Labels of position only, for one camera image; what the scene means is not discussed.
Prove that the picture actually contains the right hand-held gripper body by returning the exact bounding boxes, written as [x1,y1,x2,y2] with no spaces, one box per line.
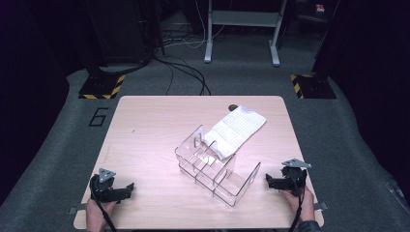
[279,158,312,197]

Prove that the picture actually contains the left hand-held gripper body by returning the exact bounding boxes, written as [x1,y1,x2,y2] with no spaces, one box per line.
[89,167,128,204]

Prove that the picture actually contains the clear acrylic organizer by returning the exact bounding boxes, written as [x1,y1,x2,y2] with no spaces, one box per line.
[174,125,261,208]

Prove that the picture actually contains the white dotted cloth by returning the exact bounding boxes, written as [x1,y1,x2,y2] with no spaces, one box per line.
[202,104,267,160]

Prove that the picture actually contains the person's left hand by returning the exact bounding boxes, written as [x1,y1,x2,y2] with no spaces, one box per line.
[85,197,117,232]

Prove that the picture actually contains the person's right hand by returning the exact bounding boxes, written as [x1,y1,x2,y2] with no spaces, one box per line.
[279,187,315,223]

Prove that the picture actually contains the grey tape strip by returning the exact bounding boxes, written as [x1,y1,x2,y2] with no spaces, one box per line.
[313,201,331,213]
[67,206,88,216]

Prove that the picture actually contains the black stand base striped edge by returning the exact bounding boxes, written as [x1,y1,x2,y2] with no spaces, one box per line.
[289,73,337,100]
[77,74,126,101]

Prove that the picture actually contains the black cabinet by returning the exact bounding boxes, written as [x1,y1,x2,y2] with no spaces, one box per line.
[84,0,165,66]

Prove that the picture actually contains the dark box with red label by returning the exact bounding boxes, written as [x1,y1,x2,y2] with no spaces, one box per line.
[294,0,339,23]

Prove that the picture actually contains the left hand-held gripper black cable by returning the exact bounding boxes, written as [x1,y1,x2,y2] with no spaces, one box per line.
[91,188,117,232]

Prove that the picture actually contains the hand-held gripper black cable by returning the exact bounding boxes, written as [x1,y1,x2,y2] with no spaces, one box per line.
[91,188,117,232]
[288,175,308,232]

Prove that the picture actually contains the right hand-held gripper black cable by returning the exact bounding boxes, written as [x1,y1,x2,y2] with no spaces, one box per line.
[288,175,308,232]

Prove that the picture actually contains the black floor cables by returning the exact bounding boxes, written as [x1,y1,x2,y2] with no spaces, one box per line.
[151,56,212,97]

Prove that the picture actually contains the white floor cables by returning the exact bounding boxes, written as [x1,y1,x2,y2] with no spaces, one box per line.
[162,0,226,50]

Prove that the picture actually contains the white metal table frame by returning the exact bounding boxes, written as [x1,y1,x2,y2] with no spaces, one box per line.
[203,0,289,68]

